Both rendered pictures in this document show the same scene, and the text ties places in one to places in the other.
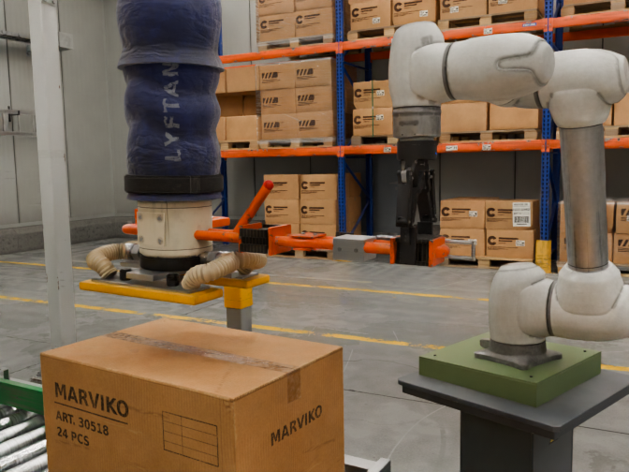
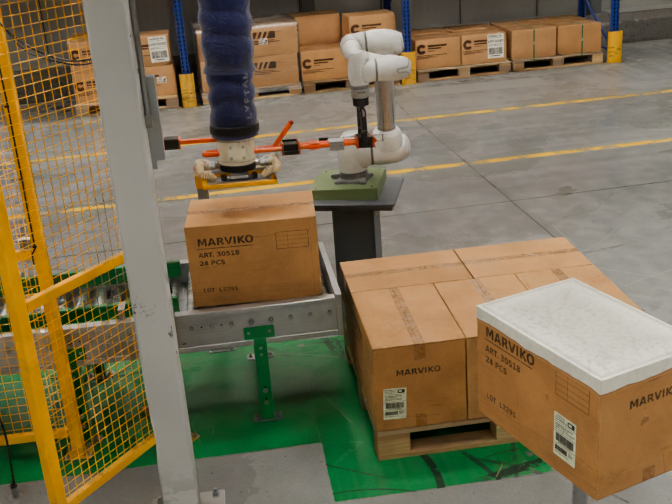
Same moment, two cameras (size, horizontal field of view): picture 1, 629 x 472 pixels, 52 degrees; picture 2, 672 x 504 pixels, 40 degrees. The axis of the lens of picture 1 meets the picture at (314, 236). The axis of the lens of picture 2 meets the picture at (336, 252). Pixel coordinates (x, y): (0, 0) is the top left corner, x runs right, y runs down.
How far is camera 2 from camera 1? 3.39 m
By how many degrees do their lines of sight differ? 38
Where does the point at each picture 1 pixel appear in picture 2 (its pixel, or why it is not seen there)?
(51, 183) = not seen: outside the picture
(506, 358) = (354, 180)
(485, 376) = (349, 192)
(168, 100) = (245, 90)
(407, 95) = (361, 82)
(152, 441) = (269, 247)
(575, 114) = not seen: hidden behind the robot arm
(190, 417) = (292, 230)
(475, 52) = (388, 66)
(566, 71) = (381, 43)
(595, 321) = (394, 154)
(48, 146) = not seen: outside the picture
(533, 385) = (375, 189)
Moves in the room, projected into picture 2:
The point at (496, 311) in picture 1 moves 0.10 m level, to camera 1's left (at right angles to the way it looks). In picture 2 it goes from (346, 158) to (331, 162)
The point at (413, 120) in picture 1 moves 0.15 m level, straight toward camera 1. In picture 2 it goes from (363, 91) to (380, 96)
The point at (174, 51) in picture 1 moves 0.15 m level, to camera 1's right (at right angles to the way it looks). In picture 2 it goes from (247, 66) to (275, 61)
